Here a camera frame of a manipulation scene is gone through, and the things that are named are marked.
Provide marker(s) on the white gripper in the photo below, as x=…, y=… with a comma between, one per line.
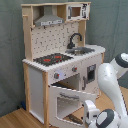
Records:
x=90, y=111

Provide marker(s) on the white oven door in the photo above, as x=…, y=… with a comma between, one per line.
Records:
x=62, y=102

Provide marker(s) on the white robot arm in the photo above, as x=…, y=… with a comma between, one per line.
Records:
x=108, y=75

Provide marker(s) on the wooden toy kitchen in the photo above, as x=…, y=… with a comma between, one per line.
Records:
x=46, y=40

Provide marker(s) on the grey dishwasher panel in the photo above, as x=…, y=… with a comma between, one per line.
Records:
x=91, y=73

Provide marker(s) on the red right stove knob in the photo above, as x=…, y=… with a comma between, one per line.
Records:
x=74, y=69

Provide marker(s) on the red stove knob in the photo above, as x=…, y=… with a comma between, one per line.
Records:
x=74, y=69
x=56, y=75

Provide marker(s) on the red left stove knob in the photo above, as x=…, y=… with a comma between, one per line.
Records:
x=56, y=75

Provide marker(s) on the grey toy sink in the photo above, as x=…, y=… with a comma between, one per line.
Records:
x=79, y=51

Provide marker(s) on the black toy stovetop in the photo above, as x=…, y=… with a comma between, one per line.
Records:
x=52, y=59

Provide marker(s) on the black toy faucet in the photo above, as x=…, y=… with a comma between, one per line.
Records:
x=71, y=43

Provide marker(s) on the white toy microwave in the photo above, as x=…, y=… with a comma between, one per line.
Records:
x=77, y=11

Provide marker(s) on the grey range hood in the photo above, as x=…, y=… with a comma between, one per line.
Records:
x=48, y=18

